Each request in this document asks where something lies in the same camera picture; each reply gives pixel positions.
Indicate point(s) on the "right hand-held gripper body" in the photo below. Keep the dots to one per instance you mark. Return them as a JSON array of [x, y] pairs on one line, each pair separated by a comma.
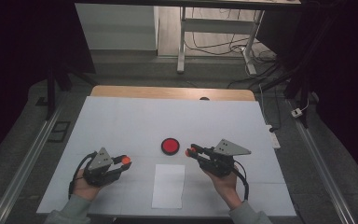
[[222, 165]]

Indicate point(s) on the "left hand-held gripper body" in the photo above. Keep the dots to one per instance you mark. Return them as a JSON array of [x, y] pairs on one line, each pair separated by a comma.
[[101, 175]]

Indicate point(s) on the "orange stamp cap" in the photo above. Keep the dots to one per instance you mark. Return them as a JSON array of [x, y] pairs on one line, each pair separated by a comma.
[[126, 160]]

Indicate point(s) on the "person's left hand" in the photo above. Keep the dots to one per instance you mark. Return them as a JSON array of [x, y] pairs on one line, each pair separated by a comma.
[[85, 190]]

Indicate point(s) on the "person's right hand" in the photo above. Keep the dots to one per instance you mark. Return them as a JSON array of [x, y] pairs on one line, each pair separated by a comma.
[[227, 188]]

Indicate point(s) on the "round black red ink pad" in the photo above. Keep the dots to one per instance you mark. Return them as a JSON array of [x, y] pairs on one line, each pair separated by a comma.
[[170, 146]]

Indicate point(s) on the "large white table mat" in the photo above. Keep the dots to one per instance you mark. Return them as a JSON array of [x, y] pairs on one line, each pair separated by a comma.
[[136, 124]]

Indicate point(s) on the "white paper sheet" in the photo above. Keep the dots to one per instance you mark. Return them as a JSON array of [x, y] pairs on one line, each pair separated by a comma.
[[167, 186]]

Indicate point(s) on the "white power strip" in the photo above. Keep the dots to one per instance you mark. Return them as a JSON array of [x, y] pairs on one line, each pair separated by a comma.
[[274, 139]]

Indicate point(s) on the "small white adapter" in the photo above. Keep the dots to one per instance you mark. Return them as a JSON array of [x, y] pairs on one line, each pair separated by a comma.
[[296, 112]]

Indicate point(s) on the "black metal stand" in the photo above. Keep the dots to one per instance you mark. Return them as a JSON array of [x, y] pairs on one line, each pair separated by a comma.
[[304, 90], [51, 93]]

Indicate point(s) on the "small black floor plate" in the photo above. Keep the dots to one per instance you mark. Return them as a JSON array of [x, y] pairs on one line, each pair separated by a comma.
[[41, 101]]

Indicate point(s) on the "white-legged desk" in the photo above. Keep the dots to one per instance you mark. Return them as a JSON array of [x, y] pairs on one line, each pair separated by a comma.
[[217, 26]]

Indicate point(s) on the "white cabinet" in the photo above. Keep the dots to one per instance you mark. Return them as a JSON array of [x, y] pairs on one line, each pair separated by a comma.
[[118, 28]]

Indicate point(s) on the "dark curtain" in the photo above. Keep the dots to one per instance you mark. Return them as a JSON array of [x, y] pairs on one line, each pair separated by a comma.
[[12, 62], [348, 77]]

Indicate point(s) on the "black floor frame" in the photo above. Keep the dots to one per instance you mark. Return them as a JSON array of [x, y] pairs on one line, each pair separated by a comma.
[[59, 132]]

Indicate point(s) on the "aluminium floor rail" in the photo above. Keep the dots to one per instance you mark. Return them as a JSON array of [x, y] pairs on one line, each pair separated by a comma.
[[28, 161], [320, 163]]

